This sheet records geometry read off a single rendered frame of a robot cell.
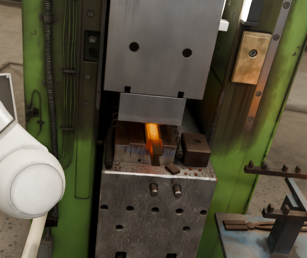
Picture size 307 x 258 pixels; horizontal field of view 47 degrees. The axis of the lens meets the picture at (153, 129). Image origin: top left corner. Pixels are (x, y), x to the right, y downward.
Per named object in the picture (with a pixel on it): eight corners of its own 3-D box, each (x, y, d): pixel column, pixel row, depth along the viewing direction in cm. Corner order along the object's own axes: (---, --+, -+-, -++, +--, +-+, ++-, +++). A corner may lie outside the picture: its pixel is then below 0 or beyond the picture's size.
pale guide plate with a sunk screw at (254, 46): (257, 85, 118) (272, 35, 110) (231, 82, 117) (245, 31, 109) (255, 82, 120) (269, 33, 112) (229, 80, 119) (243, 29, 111)
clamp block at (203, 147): (207, 167, 119) (212, 152, 116) (183, 166, 118) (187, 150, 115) (200, 148, 130) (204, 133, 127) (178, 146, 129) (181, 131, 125)
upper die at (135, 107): (180, 126, 110) (186, 99, 106) (117, 120, 108) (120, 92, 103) (166, 76, 146) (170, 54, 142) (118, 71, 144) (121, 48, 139)
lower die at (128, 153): (172, 165, 118) (177, 144, 114) (113, 160, 115) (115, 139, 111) (160, 108, 154) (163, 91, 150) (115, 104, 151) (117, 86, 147)
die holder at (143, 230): (192, 269, 137) (218, 179, 115) (93, 266, 131) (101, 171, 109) (174, 179, 185) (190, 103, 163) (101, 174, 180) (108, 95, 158)
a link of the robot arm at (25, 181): (63, 174, 62) (10, 118, 58) (92, 186, 49) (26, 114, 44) (15, 220, 58) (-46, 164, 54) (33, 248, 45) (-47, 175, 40)
